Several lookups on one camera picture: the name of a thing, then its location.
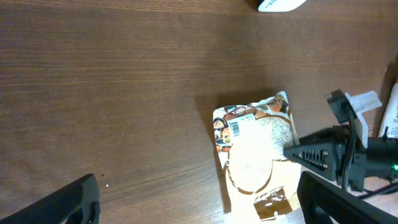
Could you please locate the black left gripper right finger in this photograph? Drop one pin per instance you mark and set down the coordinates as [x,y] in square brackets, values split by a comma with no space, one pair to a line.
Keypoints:
[322,203]

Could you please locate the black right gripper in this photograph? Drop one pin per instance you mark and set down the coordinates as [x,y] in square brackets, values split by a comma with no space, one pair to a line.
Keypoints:
[324,153]

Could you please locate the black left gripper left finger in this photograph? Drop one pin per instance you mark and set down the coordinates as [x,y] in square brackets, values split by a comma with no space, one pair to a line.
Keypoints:
[77,202]

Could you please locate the beige snack bag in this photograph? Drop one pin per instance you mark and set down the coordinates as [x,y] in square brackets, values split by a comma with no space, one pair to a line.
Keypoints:
[250,141]

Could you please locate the white barcode scanner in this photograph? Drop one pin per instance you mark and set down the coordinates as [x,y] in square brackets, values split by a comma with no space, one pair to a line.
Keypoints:
[279,5]

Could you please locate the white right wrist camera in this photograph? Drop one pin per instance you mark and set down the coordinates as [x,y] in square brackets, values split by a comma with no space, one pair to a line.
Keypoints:
[360,104]

